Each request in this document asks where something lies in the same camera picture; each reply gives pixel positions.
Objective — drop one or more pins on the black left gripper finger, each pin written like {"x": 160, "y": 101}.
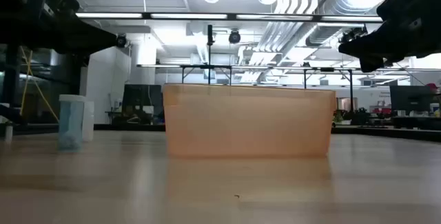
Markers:
{"x": 93, "y": 39}

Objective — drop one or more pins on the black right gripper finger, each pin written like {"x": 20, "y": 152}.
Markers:
{"x": 373, "y": 64}
{"x": 368, "y": 46}

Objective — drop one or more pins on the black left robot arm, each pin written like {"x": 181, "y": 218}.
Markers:
{"x": 13, "y": 27}

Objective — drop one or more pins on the blue pill bottle white cap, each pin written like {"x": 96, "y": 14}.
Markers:
{"x": 70, "y": 124}

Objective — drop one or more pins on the translucent orange plastic basket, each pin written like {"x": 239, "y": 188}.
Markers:
{"x": 248, "y": 124}

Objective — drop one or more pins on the large black computer monitor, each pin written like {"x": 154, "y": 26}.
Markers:
{"x": 410, "y": 98}

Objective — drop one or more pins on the green potted plants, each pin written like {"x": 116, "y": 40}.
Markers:
{"x": 358, "y": 116}

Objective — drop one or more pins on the yellow pole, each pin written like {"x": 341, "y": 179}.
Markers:
{"x": 40, "y": 93}

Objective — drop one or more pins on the overhead LED light bar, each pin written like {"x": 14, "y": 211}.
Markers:
{"x": 189, "y": 16}

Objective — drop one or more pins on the small white bottle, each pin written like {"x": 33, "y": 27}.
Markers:
{"x": 8, "y": 132}

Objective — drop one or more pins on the black vertical pole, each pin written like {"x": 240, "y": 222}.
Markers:
{"x": 209, "y": 55}

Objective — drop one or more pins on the black camera on frame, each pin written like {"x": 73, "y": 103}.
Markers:
{"x": 353, "y": 35}

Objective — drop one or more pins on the small black mounted camera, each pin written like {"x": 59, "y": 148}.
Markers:
{"x": 121, "y": 40}

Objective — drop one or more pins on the tall black metal frame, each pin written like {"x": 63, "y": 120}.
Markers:
{"x": 327, "y": 69}

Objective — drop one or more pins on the black frame post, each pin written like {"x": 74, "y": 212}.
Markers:
{"x": 12, "y": 79}

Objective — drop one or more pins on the black table edge rail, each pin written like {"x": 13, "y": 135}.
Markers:
{"x": 131, "y": 127}

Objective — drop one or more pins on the black metal frame stand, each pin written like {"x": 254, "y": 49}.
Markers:
{"x": 206, "y": 67}

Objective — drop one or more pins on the round black hanging camera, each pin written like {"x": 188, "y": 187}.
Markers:
{"x": 234, "y": 37}

